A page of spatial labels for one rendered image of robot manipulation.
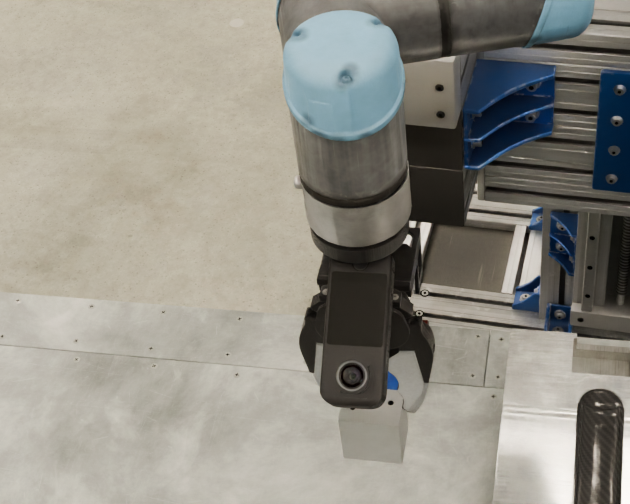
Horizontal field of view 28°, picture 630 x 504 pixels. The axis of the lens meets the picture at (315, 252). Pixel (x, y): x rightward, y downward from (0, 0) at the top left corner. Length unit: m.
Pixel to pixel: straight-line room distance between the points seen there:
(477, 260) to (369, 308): 1.26
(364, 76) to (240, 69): 2.16
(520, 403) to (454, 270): 1.04
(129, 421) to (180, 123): 1.62
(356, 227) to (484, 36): 0.16
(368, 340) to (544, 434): 0.26
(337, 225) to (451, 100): 0.47
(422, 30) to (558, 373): 0.38
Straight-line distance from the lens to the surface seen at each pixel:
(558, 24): 0.90
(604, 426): 1.11
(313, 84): 0.78
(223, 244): 2.51
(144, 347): 1.31
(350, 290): 0.89
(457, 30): 0.88
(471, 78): 1.40
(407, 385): 1.00
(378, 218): 0.85
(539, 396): 1.11
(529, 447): 1.08
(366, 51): 0.78
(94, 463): 1.23
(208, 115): 2.81
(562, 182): 1.53
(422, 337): 0.95
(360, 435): 1.03
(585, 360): 1.17
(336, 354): 0.89
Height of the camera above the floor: 1.78
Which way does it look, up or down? 46 degrees down
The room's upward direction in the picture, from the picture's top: 9 degrees counter-clockwise
